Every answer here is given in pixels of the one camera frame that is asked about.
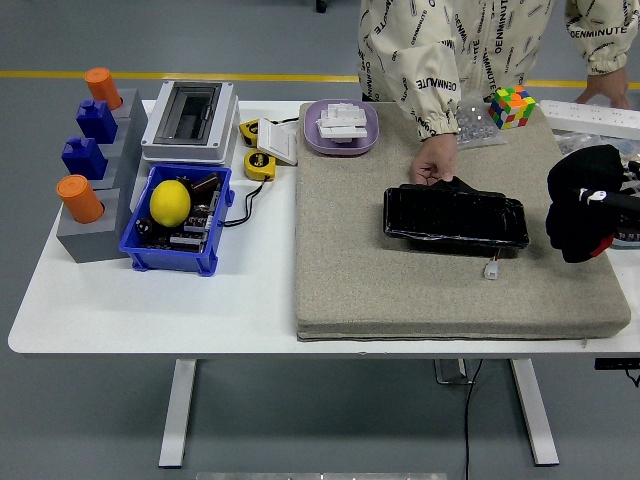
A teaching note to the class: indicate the beige mat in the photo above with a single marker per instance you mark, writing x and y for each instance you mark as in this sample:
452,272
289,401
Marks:
380,295

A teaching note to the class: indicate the white table leg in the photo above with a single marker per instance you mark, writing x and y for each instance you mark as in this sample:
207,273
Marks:
177,415
535,415

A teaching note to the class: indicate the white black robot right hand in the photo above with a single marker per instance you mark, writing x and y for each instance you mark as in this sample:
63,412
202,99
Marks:
620,200

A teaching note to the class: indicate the orange cylinder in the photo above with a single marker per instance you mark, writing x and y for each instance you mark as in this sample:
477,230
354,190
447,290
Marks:
102,87
80,200

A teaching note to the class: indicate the grey table control box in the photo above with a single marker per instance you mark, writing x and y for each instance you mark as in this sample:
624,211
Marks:
447,372

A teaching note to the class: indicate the black rag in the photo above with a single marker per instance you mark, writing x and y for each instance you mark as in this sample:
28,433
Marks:
575,170

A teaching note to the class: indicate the stack of white switches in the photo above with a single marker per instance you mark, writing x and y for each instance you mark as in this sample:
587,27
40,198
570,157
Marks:
342,122

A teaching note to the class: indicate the purple plate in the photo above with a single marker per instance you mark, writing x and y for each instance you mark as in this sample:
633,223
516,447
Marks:
312,140

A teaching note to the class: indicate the grey stepped block holder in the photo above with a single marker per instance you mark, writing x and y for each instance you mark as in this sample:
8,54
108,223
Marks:
90,242

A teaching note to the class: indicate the person's left hand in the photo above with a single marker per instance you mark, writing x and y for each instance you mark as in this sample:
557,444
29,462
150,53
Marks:
607,87

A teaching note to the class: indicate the small white connector plug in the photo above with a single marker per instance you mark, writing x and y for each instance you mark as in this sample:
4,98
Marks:
491,272

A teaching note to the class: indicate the blue bowl of electronics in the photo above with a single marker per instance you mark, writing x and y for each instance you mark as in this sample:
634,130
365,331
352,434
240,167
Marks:
627,242

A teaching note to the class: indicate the black table controller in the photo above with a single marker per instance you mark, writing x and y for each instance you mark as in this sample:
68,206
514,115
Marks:
617,364

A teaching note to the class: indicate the grey white electrical enclosure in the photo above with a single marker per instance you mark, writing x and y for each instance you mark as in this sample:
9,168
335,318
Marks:
225,120

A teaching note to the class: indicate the yellow tape measure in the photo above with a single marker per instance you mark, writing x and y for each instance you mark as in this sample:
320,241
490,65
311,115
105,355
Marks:
257,162
248,131

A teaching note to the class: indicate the clear bag of metal nuts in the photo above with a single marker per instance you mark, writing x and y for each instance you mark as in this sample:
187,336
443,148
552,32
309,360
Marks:
475,127

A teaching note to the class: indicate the white wall switch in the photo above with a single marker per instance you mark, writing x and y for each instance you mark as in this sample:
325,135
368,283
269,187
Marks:
277,142

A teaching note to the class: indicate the colourful puzzle cube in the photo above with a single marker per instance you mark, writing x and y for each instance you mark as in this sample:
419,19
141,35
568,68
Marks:
511,107

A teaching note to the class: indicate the person's right hand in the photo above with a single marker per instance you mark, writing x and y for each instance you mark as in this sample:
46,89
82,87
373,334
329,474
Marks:
435,157

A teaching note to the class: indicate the dark circuit board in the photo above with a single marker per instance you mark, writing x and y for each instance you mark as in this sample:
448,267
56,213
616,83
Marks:
195,220

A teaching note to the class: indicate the blue block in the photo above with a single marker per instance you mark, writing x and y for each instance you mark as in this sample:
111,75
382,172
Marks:
96,122
84,159

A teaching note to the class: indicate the clear plastic bags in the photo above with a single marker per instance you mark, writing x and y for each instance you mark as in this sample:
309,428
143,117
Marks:
570,142

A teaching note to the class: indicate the blue plastic bin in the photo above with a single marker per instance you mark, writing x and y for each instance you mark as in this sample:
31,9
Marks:
170,257

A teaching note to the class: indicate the black chair caster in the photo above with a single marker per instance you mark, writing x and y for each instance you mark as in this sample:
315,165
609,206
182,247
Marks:
321,6

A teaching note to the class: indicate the white power strip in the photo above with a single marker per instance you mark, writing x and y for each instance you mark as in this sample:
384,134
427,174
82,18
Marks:
590,117

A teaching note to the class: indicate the person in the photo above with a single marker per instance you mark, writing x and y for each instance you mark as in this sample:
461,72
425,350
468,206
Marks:
450,45

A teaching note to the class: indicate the black panel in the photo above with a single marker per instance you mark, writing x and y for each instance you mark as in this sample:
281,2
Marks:
450,215

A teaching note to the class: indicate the yellow lemon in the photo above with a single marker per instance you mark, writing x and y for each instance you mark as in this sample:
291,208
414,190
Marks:
170,204

